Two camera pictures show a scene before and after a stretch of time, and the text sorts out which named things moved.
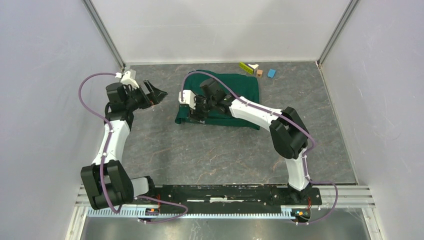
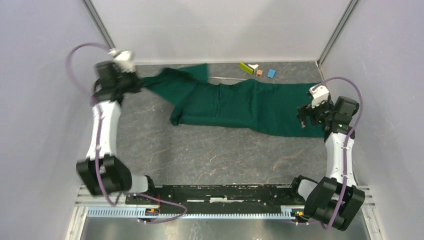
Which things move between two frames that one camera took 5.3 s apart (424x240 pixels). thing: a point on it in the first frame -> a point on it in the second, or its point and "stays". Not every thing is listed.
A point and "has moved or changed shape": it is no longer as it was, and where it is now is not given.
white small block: x=255 y=67 stays
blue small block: x=271 y=73 stays
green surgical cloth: x=245 y=87 has moved or changed shape
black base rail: x=227 y=199 stays
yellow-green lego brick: x=246 y=68 stays
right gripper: x=195 y=113 -> x=305 y=110
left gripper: x=155 y=96 -> x=139 y=84
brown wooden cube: x=259 y=73 stays
